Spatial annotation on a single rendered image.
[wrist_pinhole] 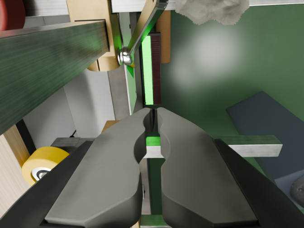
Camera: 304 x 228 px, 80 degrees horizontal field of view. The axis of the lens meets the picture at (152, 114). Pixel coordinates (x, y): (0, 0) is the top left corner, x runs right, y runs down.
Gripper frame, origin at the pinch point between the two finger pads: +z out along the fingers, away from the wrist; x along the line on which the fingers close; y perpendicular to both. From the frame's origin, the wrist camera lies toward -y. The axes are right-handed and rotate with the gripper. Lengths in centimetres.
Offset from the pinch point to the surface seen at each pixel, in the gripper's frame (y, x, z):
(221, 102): 49, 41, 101
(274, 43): 13, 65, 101
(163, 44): 10, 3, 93
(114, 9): -6.2, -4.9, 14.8
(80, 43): -3.7, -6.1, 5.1
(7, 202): 25.2, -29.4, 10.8
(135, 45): -3.1, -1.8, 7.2
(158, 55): 2.7, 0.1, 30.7
